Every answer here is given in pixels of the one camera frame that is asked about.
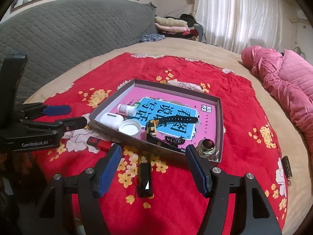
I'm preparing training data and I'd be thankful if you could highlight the pile of folded clothes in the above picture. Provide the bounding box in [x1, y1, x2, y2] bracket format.
[154, 14, 203, 41]

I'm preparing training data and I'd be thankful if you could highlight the white ribbed bottle cap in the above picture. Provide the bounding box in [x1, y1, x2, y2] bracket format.
[119, 119, 142, 139]

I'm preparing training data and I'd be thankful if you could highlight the grey cardboard box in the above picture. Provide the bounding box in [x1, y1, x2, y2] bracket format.
[88, 79, 224, 164]

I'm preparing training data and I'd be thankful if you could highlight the red floral blanket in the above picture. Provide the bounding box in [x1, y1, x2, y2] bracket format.
[32, 52, 290, 235]

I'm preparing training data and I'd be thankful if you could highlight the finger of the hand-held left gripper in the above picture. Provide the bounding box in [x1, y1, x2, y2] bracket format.
[24, 103, 72, 119]
[23, 116, 88, 133]

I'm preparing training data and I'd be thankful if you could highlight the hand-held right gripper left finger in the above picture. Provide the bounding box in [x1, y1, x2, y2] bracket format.
[32, 144, 122, 235]

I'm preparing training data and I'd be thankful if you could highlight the white earbuds case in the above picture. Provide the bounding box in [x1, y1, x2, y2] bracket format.
[99, 113, 125, 130]

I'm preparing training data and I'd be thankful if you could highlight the black and yellow wristwatch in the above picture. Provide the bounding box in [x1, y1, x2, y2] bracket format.
[145, 116, 198, 153]

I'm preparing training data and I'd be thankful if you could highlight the black hair claw clip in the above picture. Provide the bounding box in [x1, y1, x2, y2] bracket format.
[164, 135, 185, 145]

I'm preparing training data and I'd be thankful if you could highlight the white pill bottle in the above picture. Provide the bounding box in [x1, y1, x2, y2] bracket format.
[117, 103, 137, 116]

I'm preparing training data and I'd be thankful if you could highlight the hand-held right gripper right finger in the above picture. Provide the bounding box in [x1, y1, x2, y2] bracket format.
[185, 145, 283, 235]

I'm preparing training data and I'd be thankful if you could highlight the white curtain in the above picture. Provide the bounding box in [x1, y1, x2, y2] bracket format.
[193, 0, 299, 54]

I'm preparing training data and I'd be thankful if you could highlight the black lighter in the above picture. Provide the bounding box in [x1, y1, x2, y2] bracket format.
[137, 155, 154, 198]

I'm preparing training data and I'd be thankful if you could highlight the grey quilted cover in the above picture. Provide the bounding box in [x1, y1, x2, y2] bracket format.
[0, 0, 158, 103]

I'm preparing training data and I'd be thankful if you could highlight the pink quilted blanket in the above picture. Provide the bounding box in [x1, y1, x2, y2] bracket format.
[242, 45, 313, 137]

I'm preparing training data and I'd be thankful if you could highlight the small glass jar metal rim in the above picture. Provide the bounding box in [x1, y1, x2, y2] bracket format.
[198, 139, 217, 157]

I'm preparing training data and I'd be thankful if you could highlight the pink and blue book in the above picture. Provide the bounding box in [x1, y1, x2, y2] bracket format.
[110, 87, 219, 152]

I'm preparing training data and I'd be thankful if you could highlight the blue patterned cloth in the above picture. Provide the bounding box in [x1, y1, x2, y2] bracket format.
[139, 33, 166, 43]

